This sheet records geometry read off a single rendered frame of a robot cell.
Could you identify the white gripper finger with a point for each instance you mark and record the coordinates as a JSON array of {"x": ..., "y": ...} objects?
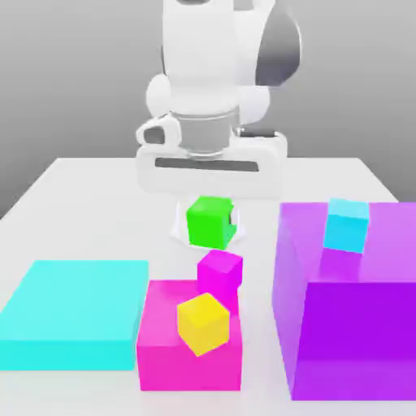
[{"x": 234, "y": 217}]

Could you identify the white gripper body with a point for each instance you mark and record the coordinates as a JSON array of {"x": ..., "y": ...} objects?
[{"x": 208, "y": 183}]

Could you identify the small green cube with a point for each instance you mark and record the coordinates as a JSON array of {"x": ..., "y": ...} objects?
[{"x": 206, "y": 224}]

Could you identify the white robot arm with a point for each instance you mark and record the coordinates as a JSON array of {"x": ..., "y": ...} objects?
[{"x": 201, "y": 65}]

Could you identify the small magenta cube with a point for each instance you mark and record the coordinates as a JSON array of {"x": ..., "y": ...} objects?
[{"x": 218, "y": 276}]

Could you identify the small yellow cube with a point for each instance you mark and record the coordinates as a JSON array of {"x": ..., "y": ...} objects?
[{"x": 203, "y": 325}]

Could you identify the small light blue cube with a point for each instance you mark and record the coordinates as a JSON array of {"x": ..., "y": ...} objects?
[{"x": 346, "y": 229}]

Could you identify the large pink box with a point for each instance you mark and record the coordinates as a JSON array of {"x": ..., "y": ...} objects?
[{"x": 162, "y": 357}]

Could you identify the large purple box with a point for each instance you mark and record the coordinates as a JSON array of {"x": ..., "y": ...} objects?
[{"x": 354, "y": 341}]

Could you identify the large cyan box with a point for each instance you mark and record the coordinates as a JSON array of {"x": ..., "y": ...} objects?
[{"x": 71, "y": 312}]

